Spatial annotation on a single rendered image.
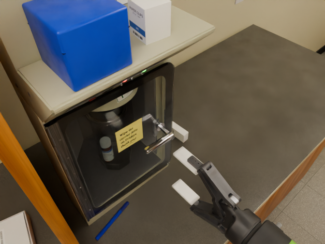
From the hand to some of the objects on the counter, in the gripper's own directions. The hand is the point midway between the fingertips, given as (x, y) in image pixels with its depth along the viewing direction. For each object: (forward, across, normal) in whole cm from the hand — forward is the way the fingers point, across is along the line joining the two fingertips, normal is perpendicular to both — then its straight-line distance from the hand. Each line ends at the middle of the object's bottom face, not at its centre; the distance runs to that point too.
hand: (180, 170), depth 66 cm
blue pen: (+12, -26, +15) cm, 32 cm away
